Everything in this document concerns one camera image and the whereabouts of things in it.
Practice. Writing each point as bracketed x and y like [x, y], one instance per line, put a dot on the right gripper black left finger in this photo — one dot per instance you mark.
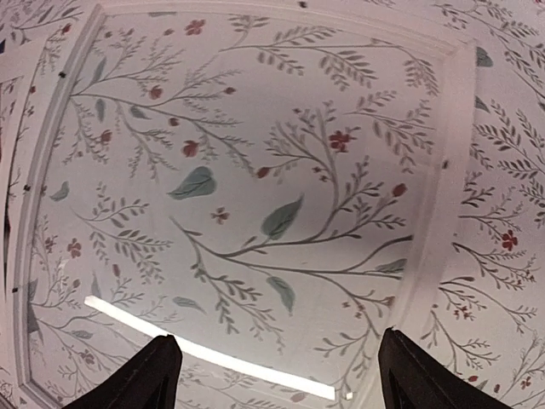
[148, 380]

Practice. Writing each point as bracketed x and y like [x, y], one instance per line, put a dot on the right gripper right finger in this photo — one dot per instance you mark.
[411, 378]

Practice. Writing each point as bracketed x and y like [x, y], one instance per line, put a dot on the white picture frame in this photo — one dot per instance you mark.
[273, 183]

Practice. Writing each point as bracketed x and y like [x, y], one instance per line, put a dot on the white mat with clear sheet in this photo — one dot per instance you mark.
[17, 71]

